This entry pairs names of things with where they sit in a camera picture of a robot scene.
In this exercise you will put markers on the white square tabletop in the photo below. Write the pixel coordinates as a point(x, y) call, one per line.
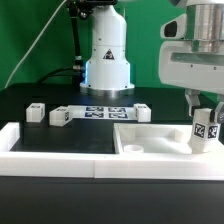
point(152, 138)

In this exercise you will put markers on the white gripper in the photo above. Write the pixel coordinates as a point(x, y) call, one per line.
point(192, 63)

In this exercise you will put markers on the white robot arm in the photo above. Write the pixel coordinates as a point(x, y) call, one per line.
point(107, 72)

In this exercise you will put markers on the white U-shaped fence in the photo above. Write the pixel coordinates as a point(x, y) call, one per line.
point(195, 166)

